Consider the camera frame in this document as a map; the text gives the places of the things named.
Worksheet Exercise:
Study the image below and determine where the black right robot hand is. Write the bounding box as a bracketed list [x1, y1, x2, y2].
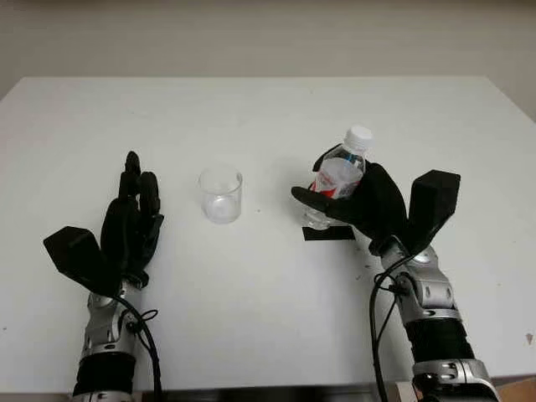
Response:
[290, 144, 410, 255]

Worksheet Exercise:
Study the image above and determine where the clear plastic water bottle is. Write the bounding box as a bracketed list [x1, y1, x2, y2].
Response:
[301, 124, 374, 231]

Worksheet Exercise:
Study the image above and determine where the black tape strip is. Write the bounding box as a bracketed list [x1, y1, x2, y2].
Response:
[301, 225, 357, 243]

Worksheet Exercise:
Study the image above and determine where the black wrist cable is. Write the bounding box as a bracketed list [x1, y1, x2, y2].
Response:
[111, 291, 164, 402]
[368, 250, 416, 402]

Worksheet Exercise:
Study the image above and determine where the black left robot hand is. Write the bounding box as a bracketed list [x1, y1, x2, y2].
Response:
[101, 150, 166, 291]

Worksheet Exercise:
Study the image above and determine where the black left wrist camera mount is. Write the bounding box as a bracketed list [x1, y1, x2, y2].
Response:
[43, 225, 123, 299]

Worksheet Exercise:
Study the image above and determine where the clear glass cup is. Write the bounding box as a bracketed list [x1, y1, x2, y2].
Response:
[198, 164, 244, 226]

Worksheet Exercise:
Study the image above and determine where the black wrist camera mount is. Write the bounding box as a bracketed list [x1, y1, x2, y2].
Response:
[403, 169, 462, 257]
[43, 225, 123, 299]

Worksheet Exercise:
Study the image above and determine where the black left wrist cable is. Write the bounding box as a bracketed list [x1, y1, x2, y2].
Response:
[111, 291, 164, 402]

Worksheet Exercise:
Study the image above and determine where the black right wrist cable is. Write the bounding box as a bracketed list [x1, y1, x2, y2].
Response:
[368, 250, 416, 402]

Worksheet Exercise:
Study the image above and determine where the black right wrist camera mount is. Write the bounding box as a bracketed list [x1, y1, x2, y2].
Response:
[403, 169, 462, 257]

